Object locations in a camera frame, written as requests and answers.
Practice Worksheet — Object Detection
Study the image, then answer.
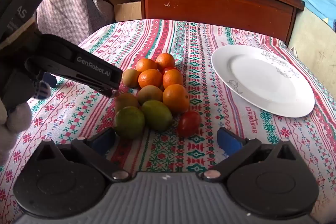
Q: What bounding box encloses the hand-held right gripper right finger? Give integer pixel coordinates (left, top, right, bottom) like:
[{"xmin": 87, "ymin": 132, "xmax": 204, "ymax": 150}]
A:
[{"xmin": 201, "ymin": 127, "xmax": 302, "ymax": 182}]

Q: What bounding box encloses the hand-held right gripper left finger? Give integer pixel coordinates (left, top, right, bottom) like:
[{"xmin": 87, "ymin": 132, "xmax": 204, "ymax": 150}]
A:
[{"xmin": 33, "ymin": 127, "xmax": 130, "ymax": 183}]

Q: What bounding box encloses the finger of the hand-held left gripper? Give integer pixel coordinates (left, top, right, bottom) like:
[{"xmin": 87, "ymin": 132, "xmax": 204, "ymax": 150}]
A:
[{"xmin": 79, "ymin": 77, "xmax": 119, "ymax": 98}]

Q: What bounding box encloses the brown kiwi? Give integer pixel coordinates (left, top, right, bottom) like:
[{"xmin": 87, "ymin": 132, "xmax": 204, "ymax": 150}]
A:
[
  {"xmin": 115, "ymin": 93, "xmax": 139, "ymax": 114},
  {"xmin": 136, "ymin": 85, "xmax": 164, "ymax": 105},
  {"xmin": 122, "ymin": 68, "xmax": 141, "ymax": 88}
]

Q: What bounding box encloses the green citrus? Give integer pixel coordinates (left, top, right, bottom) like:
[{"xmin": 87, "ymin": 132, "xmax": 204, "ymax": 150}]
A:
[
  {"xmin": 142, "ymin": 100, "xmax": 173, "ymax": 131},
  {"xmin": 114, "ymin": 106, "xmax": 146, "ymax": 139}
]

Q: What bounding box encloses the large red tomato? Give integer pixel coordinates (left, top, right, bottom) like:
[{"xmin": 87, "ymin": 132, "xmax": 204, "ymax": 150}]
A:
[{"xmin": 178, "ymin": 110, "xmax": 202, "ymax": 138}]

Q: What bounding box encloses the orange mandarin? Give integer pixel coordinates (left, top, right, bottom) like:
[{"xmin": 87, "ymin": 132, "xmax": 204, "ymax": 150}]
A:
[
  {"xmin": 136, "ymin": 58, "xmax": 158, "ymax": 73},
  {"xmin": 155, "ymin": 53, "xmax": 175, "ymax": 69},
  {"xmin": 163, "ymin": 84, "xmax": 190, "ymax": 113},
  {"xmin": 138, "ymin": 69, "xmax": 163, "ymax": 89},
  {"xmin": 163, "ymin": 69, "xmax": 184, "ymax": 89}
]

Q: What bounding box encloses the white plate with line drawing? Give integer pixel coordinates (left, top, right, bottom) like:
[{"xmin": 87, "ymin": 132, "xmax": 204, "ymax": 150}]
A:
[{"xmin": 211, "ymin": 45, "xmax": 315, "ymax": 117}]

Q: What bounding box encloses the person's left hand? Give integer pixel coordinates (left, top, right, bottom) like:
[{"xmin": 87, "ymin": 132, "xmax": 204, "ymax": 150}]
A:
[{"xmin": 0, "ymin": 98, "xmax": 33, "ymax": 165}]

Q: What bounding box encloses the cardboard box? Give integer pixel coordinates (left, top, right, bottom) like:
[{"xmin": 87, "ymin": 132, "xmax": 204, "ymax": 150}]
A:
[{"xmin": 105, "ymin": 0, "xmax": 142, "ymax": 22}]

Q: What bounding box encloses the patterned red green tablecloth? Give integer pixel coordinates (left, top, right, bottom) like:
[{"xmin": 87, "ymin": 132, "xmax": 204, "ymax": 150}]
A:
[{"xmin": 0, "ymin": 19, "xmax": 336, "ymax": 224}]

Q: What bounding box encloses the beige sofa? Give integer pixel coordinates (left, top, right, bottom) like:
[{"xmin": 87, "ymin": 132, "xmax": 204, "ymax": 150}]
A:
[{"xmin": 289, "ymin": 7, "xmax": 336, "ymax": 98}]

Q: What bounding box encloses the brown wooden nightstand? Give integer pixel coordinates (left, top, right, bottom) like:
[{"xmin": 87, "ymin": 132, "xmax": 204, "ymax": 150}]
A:
[{"xmin": 131, "ymin": 0, "xmax": 305, "ymax": 45}]

